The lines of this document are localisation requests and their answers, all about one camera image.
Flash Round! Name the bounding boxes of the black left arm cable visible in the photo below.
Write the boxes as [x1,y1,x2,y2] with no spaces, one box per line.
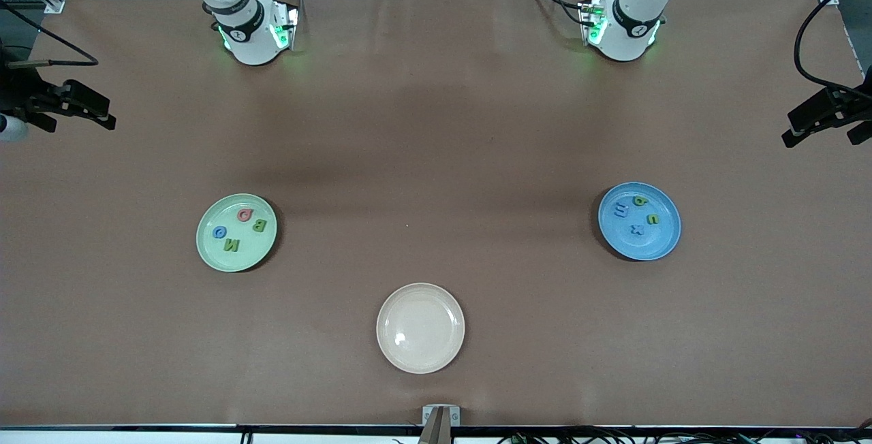
[794,0,872,101]

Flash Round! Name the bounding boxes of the beige plate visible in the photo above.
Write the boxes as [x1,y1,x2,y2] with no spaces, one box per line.
[376,283,466,375]

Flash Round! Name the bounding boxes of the brown table mat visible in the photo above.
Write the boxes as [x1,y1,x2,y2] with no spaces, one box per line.
[0,0,872,428]

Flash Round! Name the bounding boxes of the silver right base connector box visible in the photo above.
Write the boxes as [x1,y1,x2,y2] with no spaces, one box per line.
[268,3,302,51]

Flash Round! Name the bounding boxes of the silver base connector box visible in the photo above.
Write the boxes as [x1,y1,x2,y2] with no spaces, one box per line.
[578,0,608,47]
[268,3,302,51]

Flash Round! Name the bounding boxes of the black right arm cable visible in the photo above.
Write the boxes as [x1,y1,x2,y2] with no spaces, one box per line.
[0,0,99,69]

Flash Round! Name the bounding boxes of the grey table edge bracket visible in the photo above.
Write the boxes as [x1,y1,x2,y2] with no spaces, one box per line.
[421,405,461,444]

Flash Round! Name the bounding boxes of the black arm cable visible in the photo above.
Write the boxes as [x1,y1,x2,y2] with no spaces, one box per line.
[794,0,872,101]
[0,0,99,69]

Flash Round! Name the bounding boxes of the blue plate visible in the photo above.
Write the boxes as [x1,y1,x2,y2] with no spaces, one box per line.
[598,182,682,261]

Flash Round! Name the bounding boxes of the light green plate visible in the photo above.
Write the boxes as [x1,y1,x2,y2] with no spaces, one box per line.
[196,193,279,273]

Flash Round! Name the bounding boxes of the silver left base connector box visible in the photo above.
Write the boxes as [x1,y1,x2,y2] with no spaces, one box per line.
[578,0,608,47]

